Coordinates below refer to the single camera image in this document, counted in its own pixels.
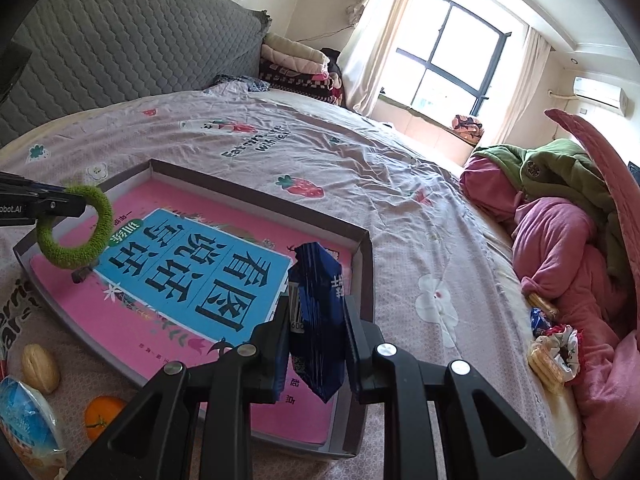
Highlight dark patterned cloth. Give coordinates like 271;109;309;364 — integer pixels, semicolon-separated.
215;74;271;93

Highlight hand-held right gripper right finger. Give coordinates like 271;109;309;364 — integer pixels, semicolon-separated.
342;296;576;480

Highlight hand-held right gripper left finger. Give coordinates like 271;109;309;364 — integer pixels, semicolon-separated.
65;299;294;480

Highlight blue candy wrapper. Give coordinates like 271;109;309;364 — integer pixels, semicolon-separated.
530;307;552;339

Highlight green fuzzy hair tie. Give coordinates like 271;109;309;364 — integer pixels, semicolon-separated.
35;185;115;270

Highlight pink quilted mat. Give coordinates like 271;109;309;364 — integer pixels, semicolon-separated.
545;108;640;331

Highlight tangerine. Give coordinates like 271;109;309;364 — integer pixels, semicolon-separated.
84;396;128;442

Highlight cream curtain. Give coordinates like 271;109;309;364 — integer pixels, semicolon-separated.
492;25;551;146
337;0;431;116

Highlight toy egg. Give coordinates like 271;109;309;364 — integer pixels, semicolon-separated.
0;376;68;480

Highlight pink and blue book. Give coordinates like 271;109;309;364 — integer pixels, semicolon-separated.
30;180;358;446

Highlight green jacket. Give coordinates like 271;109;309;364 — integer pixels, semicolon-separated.
472;139;632;281

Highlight grey quilted pillow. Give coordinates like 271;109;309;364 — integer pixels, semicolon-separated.
0;0;273;148

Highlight white air conditioner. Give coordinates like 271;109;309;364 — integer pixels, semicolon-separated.
572;76;629;112

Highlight cream folded blanket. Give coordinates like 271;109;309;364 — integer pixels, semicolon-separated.
261;32;329;77

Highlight grey cardboard tray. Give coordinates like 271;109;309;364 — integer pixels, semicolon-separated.
12;159;375;461

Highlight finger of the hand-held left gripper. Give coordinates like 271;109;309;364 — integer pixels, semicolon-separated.
0;171;88;221

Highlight walnut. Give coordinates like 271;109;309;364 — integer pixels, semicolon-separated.
21;344;60;395

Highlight yellow wafer snack packets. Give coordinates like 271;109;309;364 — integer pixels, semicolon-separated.
542;324;584;386

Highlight blue snack packet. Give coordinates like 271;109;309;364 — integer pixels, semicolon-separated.
287;241;358;403

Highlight small cookie packet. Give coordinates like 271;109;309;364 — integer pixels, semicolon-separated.
527;292;559;319

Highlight black garment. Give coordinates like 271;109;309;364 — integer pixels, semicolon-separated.
320;47;342;77

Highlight orange patterned cloth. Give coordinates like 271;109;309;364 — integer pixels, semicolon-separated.
452;115;485;145

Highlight printed pink bed sheet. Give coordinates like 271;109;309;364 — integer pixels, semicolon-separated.
0;82;591;480

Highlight pink fleece garment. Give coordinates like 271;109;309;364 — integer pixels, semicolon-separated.
460;155;640;461

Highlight large cookie packet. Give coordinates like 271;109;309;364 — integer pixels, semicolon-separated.
527;337;569;396

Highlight folded blankets stack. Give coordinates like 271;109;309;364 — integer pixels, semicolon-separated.
257;57;346;107

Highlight window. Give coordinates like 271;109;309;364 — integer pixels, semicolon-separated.
395;0;513;118

